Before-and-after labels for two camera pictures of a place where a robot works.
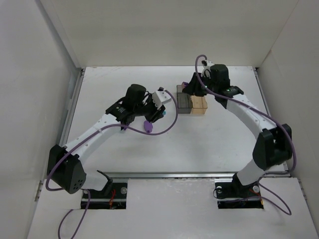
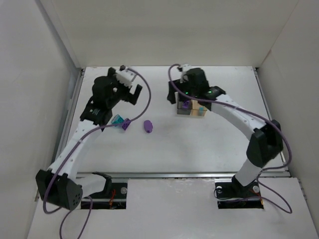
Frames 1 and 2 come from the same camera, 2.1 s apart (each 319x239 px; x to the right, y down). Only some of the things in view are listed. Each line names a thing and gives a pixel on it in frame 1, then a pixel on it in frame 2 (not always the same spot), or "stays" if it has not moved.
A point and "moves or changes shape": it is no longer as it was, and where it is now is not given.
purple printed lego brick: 184,84 moves or changes shape
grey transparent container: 184,101 stays
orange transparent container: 199,104 stays
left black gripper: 154,113 -> 127,94
